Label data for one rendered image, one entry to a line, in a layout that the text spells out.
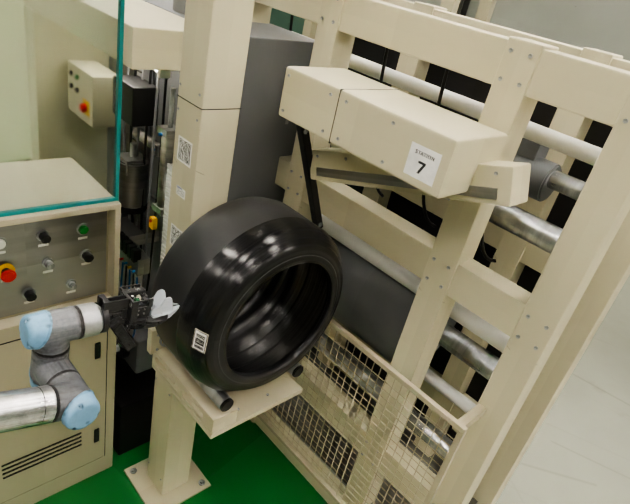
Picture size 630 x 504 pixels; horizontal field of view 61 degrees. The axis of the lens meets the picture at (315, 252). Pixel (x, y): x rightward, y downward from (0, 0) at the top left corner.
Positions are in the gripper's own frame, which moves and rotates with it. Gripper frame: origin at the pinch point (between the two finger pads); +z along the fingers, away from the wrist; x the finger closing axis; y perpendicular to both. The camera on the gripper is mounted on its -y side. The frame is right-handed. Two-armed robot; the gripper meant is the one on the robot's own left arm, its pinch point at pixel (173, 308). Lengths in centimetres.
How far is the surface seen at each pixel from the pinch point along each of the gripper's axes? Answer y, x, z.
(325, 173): 31, 13, 56
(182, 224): 7.2, 30.3, 19.1
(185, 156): 28.6, 32.1, 16.9
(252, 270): 15.5, -10.6, 13.1
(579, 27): 160, 286, 870
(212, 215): 20.4, 10.4, 13.9
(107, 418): -91, 51, 16
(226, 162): 29.1, 26.4, 27.4
